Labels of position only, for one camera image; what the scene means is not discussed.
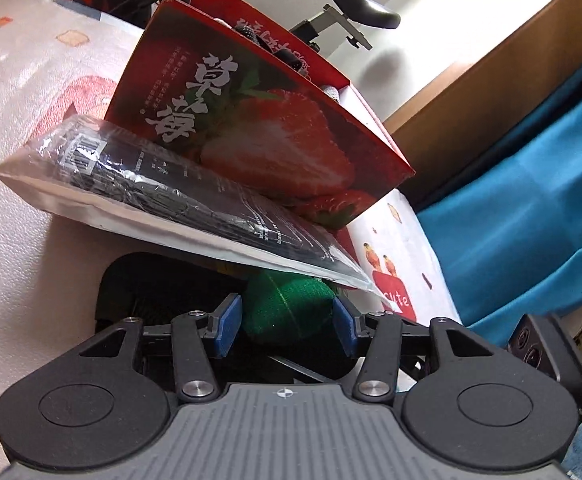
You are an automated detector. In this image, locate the exercise bike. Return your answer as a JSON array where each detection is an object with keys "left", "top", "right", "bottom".
[{"left": 81, "top": 0, "right": 402, "bottom": 53}]

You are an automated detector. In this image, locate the wooden cabinet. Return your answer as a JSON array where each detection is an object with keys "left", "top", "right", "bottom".
[{"left": 383, "top": 0, "right": 582, "bottom": 211}]

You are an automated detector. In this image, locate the printed bed mat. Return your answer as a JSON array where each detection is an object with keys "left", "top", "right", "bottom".
[{"left": 0, "top": 0, "right": 464, "bottom": 461}]

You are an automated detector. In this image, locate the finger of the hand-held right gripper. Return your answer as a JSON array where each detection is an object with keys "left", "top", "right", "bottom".
[{"left": 271, "top": 355, "right": 359, "bottom": 386}]

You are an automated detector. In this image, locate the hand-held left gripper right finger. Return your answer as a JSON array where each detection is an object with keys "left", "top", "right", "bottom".
[{"left": 333, "top": 297, "right": 492, "bottom": 403}]

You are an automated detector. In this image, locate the blue cloth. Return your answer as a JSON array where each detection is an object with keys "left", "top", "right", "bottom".
[{"left": 416, "top": 85, "right": 582, "bottom": 346}]

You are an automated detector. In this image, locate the green cloth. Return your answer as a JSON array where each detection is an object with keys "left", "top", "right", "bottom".
[{"left": 243, "top": 272, "right": 338, "bottom": 345}]

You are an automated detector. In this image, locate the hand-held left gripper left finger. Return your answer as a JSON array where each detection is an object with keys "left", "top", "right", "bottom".
[{"left": 78, "top": 294, "right": 243, "bottom": 403}]

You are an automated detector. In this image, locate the red strawberry print box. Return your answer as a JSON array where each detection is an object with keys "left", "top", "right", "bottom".
[{"left": 106, "top": 0, "right": 417, "bottom": 231}]

